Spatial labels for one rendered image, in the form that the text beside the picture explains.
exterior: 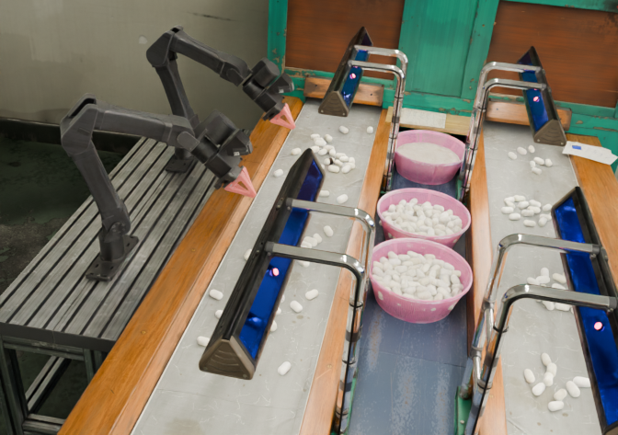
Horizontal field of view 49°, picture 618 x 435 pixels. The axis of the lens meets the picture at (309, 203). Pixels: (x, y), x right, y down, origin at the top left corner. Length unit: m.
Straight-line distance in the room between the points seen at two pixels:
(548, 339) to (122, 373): 0.93
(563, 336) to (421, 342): 0.32
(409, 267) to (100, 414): 0.84
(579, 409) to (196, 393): 0.77
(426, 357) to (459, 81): 1.26
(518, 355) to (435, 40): 1.32
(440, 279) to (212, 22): 2.09
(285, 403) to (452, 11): 1.59
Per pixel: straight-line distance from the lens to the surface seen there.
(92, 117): 1.63
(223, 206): 1.89
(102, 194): 1.74
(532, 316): 1.69
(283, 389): 1.39
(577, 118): 2.65
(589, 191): 2.27
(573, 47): 2.57
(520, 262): 1.87
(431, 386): 1.54
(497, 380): 1.46
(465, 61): 2.55
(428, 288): 1.69
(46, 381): 2.07
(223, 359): 0.97
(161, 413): 1.36
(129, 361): 1.43
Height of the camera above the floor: 1.75
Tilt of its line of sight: 31 degrees down
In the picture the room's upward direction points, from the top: 4 degrees clockwise
